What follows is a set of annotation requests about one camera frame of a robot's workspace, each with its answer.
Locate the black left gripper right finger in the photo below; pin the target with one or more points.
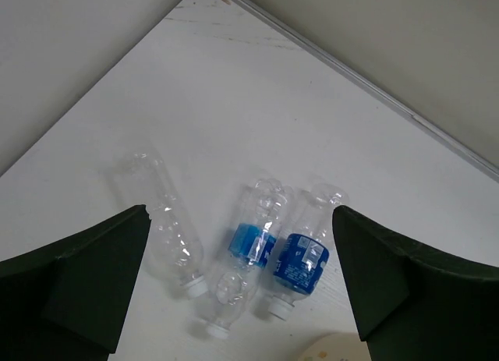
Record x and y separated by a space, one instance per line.
411 301

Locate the clear bottle light blue label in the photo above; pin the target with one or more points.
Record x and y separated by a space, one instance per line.
234 275

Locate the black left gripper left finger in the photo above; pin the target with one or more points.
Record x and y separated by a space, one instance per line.
68 300

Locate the beige bin grey rim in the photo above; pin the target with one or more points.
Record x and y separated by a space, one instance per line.
337 347

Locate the aluminium rail along wall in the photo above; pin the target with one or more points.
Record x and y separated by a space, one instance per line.
482 164

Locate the clear unlabelled plastic bottle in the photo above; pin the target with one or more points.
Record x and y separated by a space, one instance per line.
174 252

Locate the clear bottle dark blue label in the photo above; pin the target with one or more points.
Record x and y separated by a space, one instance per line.
308 244

